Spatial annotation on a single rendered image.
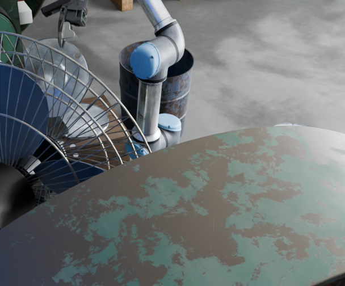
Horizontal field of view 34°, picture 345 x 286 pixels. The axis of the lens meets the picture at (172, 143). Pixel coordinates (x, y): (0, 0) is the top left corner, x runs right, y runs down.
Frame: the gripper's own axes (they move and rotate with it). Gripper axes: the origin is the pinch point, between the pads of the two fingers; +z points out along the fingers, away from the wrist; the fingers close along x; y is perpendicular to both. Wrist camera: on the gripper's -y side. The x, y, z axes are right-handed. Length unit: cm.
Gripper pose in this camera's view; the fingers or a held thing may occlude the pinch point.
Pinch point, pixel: (59, 43)
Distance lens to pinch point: 210.0
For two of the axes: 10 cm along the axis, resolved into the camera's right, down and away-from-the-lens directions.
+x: 0.6, 1.2, 9.9
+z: -1.5, 9.8, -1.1
